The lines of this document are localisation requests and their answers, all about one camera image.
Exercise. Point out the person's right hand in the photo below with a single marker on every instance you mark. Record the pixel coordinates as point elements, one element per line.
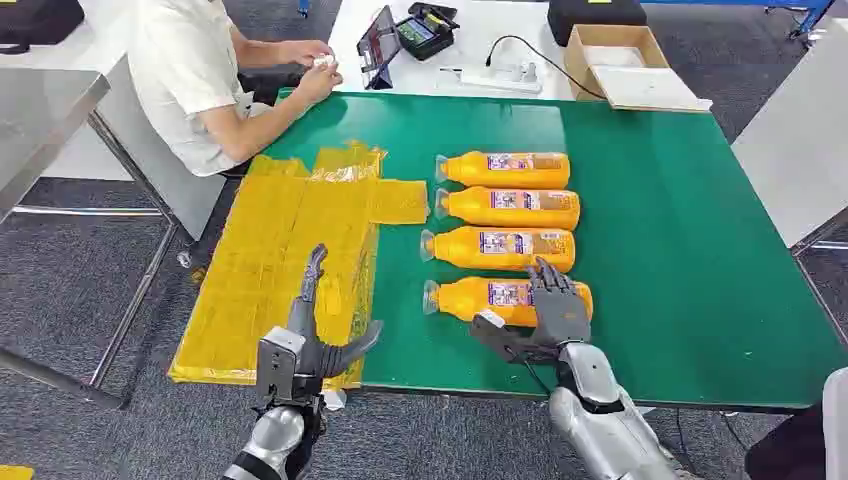
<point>318,83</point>

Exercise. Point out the person's left hand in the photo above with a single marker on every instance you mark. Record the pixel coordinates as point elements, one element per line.
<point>298,52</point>

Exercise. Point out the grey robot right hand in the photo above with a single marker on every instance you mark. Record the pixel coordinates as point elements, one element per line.
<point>560,314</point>

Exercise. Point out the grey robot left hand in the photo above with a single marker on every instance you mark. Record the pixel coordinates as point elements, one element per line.
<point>314,358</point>

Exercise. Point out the small white wad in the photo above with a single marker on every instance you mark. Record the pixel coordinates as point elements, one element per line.
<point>324,61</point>

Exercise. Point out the orange drink bottle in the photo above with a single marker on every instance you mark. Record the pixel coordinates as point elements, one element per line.
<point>457,252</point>
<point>464,301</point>
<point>470,210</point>
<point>477,173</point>

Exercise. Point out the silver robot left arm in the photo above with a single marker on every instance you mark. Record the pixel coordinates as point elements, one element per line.
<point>275,434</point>

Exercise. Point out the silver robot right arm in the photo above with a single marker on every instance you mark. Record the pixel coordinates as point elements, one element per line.
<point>603,424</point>

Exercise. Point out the black tablet on stand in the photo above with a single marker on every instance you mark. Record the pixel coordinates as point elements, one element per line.
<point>378,43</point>

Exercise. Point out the black case with screen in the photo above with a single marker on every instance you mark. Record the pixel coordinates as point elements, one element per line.
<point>424,40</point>

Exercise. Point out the yellow sheet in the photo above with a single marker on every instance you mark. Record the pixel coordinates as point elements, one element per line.
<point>265,252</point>

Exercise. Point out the person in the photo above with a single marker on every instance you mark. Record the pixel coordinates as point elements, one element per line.
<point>179,66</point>

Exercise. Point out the green mat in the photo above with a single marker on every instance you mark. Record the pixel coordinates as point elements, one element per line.
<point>662,232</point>

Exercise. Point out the small clear cap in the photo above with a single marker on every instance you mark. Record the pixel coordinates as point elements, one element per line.
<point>184,259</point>

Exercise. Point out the white table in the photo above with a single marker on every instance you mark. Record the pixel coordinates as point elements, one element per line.
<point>477,20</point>

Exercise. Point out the white power strip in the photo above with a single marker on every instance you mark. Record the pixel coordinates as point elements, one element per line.
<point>497,81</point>

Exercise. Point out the white plug adapter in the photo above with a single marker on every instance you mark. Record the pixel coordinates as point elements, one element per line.
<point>528,71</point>

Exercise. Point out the white flat board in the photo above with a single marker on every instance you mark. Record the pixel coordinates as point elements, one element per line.
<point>649,89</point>

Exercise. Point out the cardboard box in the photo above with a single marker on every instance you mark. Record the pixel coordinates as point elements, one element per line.
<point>575,66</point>

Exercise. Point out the black bag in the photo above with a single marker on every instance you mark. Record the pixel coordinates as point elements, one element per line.
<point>36,23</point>

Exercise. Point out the white sheet in box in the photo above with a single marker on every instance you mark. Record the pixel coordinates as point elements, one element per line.
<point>613,56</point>

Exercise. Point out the black object beside table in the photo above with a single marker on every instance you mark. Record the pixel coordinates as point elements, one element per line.
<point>788,450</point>

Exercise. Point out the steel bench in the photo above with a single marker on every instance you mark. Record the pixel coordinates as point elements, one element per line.
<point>40,119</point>

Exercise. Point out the black hard case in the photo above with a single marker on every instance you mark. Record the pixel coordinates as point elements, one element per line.
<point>596,20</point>

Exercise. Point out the grey side table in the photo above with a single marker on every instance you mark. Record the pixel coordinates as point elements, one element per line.
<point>795,146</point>

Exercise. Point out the pale grey upright object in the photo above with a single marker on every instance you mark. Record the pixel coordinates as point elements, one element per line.
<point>836,430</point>

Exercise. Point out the yellow tape piece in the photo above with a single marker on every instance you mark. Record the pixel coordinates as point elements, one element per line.
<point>14,474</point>

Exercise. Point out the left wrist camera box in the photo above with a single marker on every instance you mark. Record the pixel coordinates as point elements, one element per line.
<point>278,364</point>

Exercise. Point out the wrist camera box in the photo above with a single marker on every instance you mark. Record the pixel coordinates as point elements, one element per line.
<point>503,341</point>
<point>278,364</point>

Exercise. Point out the blue post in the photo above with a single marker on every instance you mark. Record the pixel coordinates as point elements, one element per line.
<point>304,6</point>

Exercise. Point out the white table bracket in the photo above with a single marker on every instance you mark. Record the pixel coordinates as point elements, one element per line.
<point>334,400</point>

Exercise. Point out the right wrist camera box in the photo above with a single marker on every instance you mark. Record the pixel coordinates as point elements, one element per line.
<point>503,341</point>

